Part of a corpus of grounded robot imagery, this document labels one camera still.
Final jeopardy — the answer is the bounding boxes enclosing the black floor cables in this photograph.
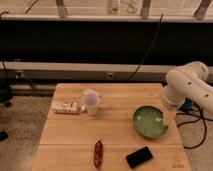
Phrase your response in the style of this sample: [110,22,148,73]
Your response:
[175,101,213,150]

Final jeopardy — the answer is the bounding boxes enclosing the white labelled small box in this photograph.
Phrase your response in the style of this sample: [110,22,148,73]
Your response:
[51,101,78,114]

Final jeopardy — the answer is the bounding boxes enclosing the black object at left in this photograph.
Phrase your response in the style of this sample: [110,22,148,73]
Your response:
[0,79,12,107]

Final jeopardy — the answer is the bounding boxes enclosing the blue power adapter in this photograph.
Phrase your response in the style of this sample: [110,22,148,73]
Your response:
[181,99,192,112]

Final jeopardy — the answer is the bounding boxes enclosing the black rectangular sponge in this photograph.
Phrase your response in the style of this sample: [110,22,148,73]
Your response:
[126,146,153,169]

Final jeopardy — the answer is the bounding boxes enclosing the green ceramic plate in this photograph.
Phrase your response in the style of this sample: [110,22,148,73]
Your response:
[133,106,168,139]

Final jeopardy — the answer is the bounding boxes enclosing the white ceramic cup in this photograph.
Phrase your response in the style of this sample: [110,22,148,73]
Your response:
[81,89,100,115]

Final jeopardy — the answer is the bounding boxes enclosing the black hanging cable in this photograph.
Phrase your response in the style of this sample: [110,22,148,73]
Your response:
[127,13,165,82]

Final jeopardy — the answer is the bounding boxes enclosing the red chili pepper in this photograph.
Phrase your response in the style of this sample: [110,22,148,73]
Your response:
[94,141,103,169]

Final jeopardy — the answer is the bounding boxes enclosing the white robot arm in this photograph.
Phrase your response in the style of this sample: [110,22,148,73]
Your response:
[161,61,213,114]

